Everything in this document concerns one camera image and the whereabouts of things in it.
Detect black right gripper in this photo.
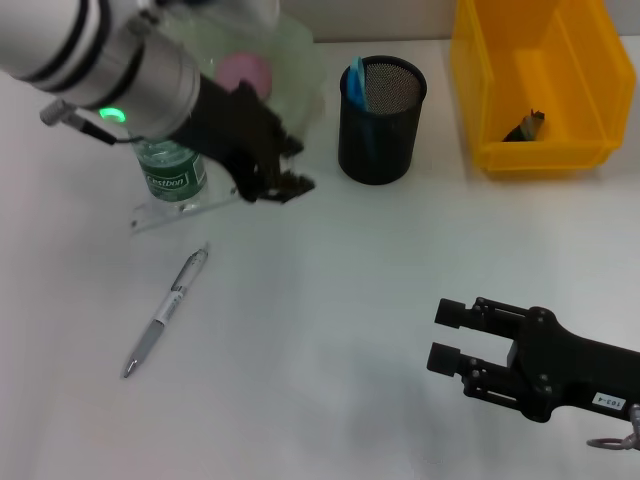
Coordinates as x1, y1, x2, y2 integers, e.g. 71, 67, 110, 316
427, 297, 640, 424

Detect silver ballpoint pen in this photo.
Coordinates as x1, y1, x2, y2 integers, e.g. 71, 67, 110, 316
123, 241, 211, 380

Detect yellow plastic bin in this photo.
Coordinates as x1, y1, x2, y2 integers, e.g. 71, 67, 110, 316
449, 0, 639, 180

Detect pink peach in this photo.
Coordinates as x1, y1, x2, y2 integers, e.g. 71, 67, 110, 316
215, 51, 275, 99

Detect clear green-label water bottle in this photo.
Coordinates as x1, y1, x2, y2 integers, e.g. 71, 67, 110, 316
132, 135, 209, 214

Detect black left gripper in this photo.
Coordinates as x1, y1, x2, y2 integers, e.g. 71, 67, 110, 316
172, 79, 318, 205

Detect clear plastic ruler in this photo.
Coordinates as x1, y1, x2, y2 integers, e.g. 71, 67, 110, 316
129, 188, 242, 235

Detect translucent green fruit bowl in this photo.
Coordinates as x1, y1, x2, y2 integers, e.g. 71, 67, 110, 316
164, 9, 326, 146

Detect green plastic wrapper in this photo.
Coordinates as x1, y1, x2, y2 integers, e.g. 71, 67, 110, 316
502, 108, 549, 144

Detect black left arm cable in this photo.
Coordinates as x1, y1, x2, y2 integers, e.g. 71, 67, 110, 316
39, 98, 137, 147

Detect grey right arm cable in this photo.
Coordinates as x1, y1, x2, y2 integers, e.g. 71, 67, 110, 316
586, 403, 640, 451

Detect blue scissors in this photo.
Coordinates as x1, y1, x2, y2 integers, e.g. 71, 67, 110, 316
346, 55, 377, 114

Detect black mesh pen cup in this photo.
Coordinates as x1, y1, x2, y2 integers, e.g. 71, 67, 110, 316
337, 54, 429, 186

